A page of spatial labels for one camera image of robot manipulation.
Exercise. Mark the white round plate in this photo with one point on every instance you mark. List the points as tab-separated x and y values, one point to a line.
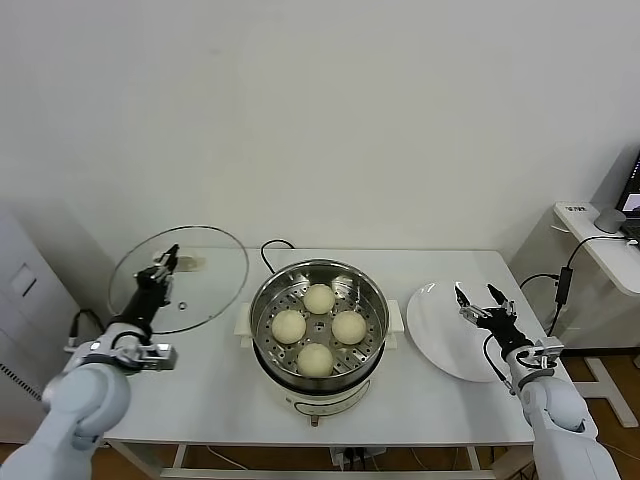
435	330

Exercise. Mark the white steamed baozi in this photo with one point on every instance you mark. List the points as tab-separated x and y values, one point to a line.
319	298
288	326
349	327
315	359

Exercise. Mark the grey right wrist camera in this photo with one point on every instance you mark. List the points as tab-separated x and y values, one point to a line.
547	350

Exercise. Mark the white side desk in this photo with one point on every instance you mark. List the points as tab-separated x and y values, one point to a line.
580	220

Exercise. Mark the perforated steel steamer basket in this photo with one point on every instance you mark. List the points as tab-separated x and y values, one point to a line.
360	300

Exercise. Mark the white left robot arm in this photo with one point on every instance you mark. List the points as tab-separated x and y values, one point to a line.
85	400

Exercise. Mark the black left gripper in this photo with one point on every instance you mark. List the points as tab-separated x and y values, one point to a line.
147	297

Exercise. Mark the dark open laptop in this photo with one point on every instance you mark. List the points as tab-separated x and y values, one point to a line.
631	200

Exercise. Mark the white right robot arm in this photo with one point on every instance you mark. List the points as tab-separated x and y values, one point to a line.
555	410

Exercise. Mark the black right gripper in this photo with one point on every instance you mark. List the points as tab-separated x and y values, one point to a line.
505	330

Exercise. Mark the grey round desk gadget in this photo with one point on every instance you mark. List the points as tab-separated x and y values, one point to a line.
609	220

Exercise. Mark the white electric cooker base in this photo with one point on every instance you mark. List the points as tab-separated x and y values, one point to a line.
325	402

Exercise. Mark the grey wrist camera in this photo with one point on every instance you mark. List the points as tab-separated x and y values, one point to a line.
547	350
160	357

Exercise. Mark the white rectangular table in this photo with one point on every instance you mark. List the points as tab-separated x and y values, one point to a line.
200	400

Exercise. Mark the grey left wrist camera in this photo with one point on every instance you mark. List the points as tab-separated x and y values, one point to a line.
160	357

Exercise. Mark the white power strip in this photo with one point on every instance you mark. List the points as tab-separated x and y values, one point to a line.
345	457

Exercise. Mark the round glass pot lid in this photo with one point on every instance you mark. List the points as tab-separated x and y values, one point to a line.
215	280

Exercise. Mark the white metal cabinet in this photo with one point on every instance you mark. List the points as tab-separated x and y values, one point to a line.
30	300

